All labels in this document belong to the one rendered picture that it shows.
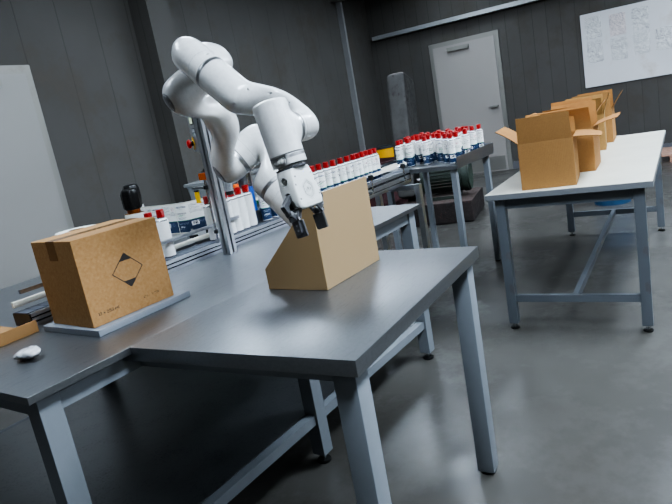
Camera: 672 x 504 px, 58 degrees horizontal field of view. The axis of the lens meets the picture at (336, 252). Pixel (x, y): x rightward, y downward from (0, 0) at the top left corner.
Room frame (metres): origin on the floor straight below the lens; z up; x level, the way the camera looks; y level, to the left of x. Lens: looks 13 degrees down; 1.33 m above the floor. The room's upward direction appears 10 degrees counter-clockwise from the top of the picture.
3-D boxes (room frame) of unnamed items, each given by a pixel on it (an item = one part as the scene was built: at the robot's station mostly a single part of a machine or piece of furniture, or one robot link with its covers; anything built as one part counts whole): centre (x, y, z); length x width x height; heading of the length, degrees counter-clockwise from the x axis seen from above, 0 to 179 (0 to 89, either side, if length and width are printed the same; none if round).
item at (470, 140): (4.59, -0.94, 0.98); 0.57 x 0.46 x 0.21; 54
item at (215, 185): (2.60, 0.46, 1.17); 0.04 x 0.04 x 0.67; 54
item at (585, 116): (3.54, -1.48, 0.97); 0.53 x 0.45 x 0.37; 60
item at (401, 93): (6.79, -1.27, 0.84); 0.97 x 0.96 x 1.68; 60
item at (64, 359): (2.60, 0.75, 0.82); 2.10 x 1.50 x 0.02; 144
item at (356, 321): (1.80, 0.15, 0.81); 0.90 x 0.90 x 0.04; 58
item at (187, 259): (2.64, 0.60, 0.85); 1.65 x 0.11 x 0.05; 144
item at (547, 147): (3.22, -1.24, 0.97); 0.51 x 0.42 x 0.37; 64
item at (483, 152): (4.49, -0.86, 0.46); 0.72 x 0.62 x 0.93; 144
